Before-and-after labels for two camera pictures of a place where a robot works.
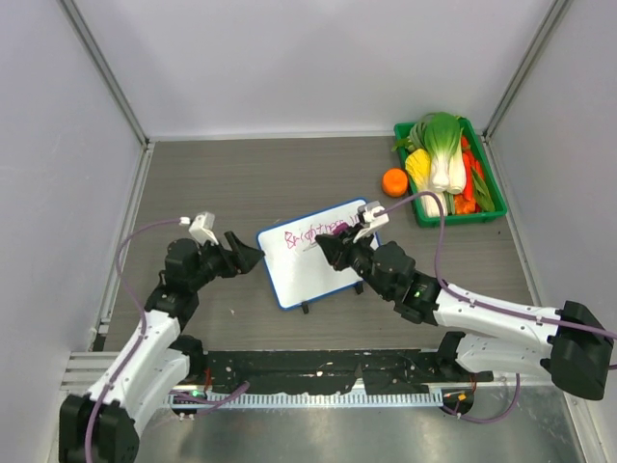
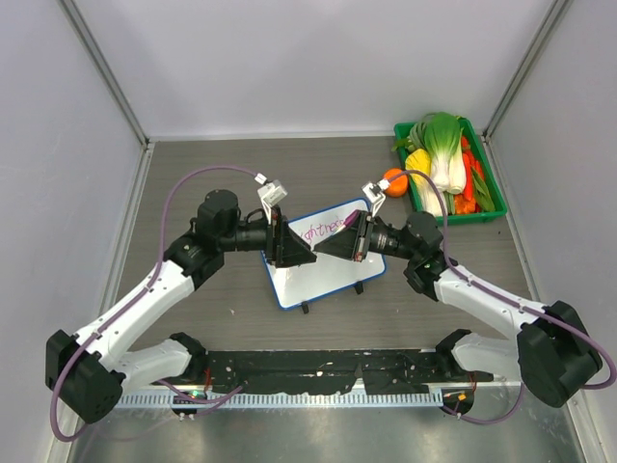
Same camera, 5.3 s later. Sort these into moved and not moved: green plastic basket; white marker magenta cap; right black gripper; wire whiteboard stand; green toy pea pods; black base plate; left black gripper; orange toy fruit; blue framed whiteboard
Moved: right black gripper; white marker magenta cap; left black gripper
Not moved: blue framed whiteboard; wire whiteboard stand; black base plate; green plastic basket; green toy pea pods; orange toy fruit
